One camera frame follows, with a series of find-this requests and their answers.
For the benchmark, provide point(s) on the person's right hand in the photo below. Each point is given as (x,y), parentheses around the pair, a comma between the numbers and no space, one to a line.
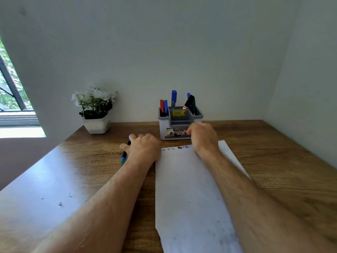
(205,138)

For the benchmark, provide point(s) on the person's left hand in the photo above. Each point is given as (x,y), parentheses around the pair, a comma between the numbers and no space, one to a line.
(143,150)

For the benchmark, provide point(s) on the person's left fingers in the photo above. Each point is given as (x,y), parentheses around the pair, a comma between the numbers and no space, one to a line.
(137,138)

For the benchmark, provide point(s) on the person's right fingers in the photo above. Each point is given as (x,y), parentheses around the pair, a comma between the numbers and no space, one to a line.
(196,131)

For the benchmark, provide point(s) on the green pen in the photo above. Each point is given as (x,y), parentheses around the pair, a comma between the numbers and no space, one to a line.
(122,161)

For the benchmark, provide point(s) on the person's left forearm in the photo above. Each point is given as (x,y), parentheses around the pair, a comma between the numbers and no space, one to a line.
(105,208)

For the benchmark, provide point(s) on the person's right forearm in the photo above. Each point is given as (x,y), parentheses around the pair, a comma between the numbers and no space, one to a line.
(252,205)

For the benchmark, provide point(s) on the grey and white pen organizer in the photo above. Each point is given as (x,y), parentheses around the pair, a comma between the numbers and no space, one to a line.
(173,123)

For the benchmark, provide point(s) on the dark green marker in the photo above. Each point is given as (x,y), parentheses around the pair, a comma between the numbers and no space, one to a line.
(194,106)

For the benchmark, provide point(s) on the black marker with red band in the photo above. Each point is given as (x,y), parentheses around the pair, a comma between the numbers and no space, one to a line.
(189,101)

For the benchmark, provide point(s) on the red pen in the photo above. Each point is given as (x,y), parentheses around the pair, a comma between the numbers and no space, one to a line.
(161,105)

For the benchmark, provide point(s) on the thick blue marker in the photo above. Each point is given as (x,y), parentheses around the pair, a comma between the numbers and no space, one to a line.
(173,97)

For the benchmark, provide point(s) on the white flower plant in pot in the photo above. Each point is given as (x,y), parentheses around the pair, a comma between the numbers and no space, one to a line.
(95,110)

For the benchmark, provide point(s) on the white paper sheet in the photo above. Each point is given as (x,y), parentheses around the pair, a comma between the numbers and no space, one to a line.
(189,197)

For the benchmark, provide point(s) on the black framed window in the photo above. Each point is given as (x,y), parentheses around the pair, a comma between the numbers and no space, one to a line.
(13,97)

